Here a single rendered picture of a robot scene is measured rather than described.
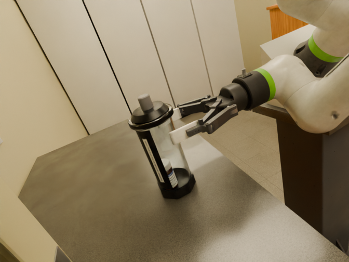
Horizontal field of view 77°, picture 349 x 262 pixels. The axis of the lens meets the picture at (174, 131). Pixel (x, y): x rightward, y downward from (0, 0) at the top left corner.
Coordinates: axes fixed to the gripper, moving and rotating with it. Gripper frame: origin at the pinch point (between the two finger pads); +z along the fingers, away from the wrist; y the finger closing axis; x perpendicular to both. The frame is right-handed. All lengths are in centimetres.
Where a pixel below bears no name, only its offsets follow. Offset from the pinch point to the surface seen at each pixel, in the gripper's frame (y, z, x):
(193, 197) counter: 6.5, 1.5, 17.3
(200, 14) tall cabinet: -244, -136, -17
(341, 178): -2, -60, 53
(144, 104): 1.3, 3.8, -8.1
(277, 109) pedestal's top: -12.9, -42.7, 17.3
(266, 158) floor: -92, -92, 111
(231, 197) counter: 12.2, -5.9, 17.4
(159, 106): 2.5, 1.1, -6.7
